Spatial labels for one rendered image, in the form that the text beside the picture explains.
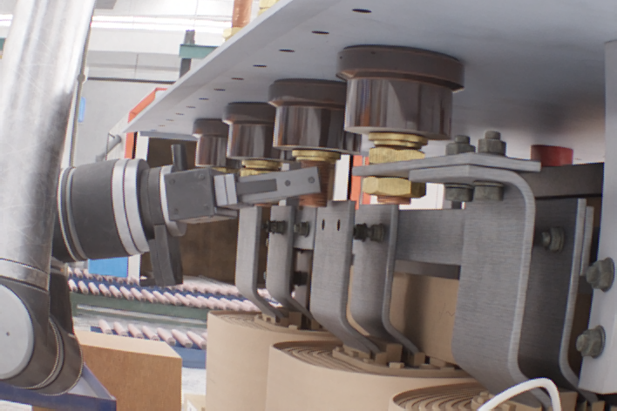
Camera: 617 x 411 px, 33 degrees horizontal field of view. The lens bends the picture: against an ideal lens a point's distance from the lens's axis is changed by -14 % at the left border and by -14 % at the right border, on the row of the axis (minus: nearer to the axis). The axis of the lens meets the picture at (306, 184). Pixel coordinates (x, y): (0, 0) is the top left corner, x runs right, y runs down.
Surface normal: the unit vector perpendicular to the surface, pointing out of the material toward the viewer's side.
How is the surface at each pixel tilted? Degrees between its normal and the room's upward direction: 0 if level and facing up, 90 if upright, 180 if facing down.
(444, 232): 90
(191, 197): 90
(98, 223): 109
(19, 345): 81
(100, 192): 76
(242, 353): 90
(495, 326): 90
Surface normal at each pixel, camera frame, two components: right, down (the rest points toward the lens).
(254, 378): -0.64, -0.08
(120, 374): 0.24, -0.02
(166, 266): -0.05, 0.33
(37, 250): 0.80, -0.05
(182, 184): -0.11, -0.05
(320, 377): -0.83, -0.09
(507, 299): -0.97, -0.09
